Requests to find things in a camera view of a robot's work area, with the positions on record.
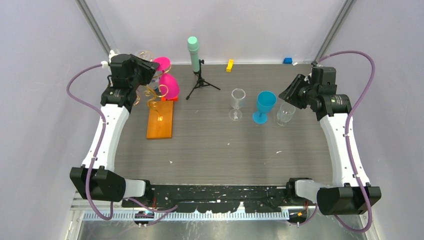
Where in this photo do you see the blue wine glass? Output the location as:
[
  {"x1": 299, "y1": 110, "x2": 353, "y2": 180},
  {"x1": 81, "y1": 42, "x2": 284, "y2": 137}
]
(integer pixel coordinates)
[{"x1": 252, "y1": 91, "x2": 277, "y2": 124}]

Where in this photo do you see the small blue block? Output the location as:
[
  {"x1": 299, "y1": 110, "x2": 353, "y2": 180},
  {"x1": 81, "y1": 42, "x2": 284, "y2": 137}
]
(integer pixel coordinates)
[{"x1": 283, "y1": 57, "x2": 293, "y2": 65}]

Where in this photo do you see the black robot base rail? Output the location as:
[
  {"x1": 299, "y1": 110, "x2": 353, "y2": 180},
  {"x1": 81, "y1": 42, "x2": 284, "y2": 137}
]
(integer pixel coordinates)
[{"x1": 71, "y1": 184, "x2": 332, "y2": 229}]

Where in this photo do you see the mint green microphone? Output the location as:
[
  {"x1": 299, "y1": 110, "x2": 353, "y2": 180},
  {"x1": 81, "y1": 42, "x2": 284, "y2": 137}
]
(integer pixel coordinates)
[{"x1": 187, "y1": 36, "x2": 201, "y2": 74}]

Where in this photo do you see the black mini tripod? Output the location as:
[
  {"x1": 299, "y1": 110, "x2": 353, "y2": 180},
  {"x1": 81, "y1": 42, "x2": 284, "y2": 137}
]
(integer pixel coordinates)
[{"x1": 185, "y1": 59, "x2": 221, "y2": 100}]

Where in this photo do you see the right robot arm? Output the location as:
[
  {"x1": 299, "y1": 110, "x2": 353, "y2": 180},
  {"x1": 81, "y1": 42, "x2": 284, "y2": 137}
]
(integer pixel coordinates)
[{"x1": 279, "y1": 66, "x2": 382, "y2": 216}]

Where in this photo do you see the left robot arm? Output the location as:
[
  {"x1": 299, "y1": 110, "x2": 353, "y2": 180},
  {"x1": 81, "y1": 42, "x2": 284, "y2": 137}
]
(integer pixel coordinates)
[{"x1": 69, "y1": 53, "x2": 160, "y2": 207}]

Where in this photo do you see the orange toy block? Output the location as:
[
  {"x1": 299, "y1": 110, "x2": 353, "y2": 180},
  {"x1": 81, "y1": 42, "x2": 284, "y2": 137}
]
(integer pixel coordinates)
[{"x1": 161, "y1": 96, "x2": 179, "y2": 102}]

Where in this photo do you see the gold wire glass rack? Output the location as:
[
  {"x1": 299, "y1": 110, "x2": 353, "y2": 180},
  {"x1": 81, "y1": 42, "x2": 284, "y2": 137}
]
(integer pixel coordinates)
[{"x1": 143, "y1": 57, "x2": 172, "y2": 121}]

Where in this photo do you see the clear wine glass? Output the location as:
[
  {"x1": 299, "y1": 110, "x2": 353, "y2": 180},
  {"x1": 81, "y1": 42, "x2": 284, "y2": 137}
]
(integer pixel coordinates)
[
  {"x1": 276, "y1": 102, "x2": 296, "y2": 126},
  {"x1": 137, "y1": 50, "x2": 154, "y2": 62},
  {"x1": 228, "y1": 88, "x2": 246, "y2": 121}
]

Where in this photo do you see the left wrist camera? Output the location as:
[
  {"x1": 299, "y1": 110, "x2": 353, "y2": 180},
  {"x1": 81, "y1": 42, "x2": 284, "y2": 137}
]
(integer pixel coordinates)
[{"x1": 100, "y1": 49, "x2": 120, "y2": 71}]

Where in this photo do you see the pink wine glass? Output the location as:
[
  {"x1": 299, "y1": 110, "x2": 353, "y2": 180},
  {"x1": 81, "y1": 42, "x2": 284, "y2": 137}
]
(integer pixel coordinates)
[{"x1": 153, "y1": 56, "x2": 180, "y2": 99}]

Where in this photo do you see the yellow toy block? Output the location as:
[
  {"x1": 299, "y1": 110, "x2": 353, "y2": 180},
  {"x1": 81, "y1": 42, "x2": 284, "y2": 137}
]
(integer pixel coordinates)
[{"x1": 226, "y1": 59, "x2": 234, "y2": 73}]

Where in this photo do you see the orange wooden rack base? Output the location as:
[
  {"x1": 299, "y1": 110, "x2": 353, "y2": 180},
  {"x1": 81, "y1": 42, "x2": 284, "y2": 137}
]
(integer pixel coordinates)
[{"x1": 146, "y1": 100, "x2": 174, "y2": 140}]

